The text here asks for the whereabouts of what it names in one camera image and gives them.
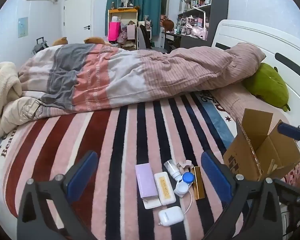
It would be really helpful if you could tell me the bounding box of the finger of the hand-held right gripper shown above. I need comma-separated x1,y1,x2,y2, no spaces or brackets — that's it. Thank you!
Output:
277,121,300,140
275,170,300,205

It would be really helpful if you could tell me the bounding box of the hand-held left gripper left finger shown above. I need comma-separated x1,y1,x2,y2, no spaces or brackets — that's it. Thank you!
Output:
17,151,98,240

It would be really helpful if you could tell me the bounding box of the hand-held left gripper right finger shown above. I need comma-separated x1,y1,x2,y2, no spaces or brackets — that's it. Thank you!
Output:
201,151,282,240

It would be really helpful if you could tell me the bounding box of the gold rectangular box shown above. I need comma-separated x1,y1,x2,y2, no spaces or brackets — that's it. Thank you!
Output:
192,166,205,200

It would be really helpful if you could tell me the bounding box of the cardboard box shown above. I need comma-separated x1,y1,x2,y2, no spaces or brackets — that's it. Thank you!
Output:
223,108,300,182

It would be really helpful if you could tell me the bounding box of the blue and white lens case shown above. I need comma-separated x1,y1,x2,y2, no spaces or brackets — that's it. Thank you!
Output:
174,172,196,197

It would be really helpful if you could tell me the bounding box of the small white bottle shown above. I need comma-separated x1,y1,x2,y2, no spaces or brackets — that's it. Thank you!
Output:
164,160,183,181

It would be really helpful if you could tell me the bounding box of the white case with orange label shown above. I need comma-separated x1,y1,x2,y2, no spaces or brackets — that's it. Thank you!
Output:
154,172,177,206

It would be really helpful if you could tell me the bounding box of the white charger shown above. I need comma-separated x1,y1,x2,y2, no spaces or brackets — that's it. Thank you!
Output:
157,206,184,228

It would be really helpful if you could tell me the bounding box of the purple carton box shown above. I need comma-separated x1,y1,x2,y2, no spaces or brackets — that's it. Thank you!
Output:
135,163,162,209

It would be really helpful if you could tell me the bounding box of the pink spotted cloth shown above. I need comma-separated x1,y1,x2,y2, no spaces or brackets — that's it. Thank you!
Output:
285,162,300,188

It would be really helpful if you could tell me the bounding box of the pink plastic clip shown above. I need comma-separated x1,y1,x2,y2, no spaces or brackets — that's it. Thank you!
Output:
177,159,194,172

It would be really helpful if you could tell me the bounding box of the green plush toy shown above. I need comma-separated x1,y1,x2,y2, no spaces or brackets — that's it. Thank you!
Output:
242,62,290,112

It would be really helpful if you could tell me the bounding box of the striped fleece blanket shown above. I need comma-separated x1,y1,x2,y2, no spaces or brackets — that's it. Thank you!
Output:
0,90,243,240

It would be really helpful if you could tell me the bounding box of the pink striped pillow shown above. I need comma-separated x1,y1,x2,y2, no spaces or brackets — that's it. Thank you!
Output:
210,82,290,130

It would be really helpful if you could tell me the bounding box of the beige quilted cloth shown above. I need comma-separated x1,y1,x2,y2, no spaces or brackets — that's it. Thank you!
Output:
2,96,44,130

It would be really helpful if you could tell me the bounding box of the white headboard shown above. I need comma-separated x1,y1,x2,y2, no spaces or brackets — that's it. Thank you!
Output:
211,19,300,140

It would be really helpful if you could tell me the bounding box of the pink and grey duvet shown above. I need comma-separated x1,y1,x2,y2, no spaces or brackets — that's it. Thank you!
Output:
17,42,265,113

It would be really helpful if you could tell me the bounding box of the cream fluffy blanket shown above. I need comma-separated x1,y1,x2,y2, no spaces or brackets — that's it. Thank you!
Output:
0,62,23,140

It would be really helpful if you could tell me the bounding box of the dark desk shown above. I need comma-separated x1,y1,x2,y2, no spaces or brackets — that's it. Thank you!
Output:
164,31,208,50

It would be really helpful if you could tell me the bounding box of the brown plush toy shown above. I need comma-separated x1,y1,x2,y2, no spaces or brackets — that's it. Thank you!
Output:
84,37,108,45
52,37,69,47

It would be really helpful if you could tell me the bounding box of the grey suitcase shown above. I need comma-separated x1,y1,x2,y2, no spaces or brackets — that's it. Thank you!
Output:
31,37,49,55

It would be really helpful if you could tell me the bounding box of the grey bookcase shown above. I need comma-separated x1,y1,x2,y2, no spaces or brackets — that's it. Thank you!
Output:
177,0,230,48

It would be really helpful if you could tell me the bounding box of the bright pink bag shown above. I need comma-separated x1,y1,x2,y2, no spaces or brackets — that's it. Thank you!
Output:
108,22,121,42

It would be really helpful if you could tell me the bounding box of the grey desk chair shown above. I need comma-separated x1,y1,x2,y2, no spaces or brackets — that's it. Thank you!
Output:
137,25,168,53

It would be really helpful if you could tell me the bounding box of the pale pink box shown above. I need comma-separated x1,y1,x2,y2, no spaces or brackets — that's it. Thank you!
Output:
127,24,137,40

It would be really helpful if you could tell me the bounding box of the round brown plush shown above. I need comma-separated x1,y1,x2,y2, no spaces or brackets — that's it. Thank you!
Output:
162,19,175,32

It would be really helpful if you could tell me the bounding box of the white door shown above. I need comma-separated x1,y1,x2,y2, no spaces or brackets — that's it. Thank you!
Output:
63,0,93,45

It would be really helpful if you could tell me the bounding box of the yellow and white shelf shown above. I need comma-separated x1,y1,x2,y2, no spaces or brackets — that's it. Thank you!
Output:
107,7,139,43

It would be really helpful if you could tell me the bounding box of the white cable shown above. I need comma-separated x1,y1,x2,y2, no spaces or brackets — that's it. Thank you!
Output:
184,191,193,212

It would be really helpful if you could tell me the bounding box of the pale wall poster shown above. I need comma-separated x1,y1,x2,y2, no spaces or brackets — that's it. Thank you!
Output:
18,17,29,38

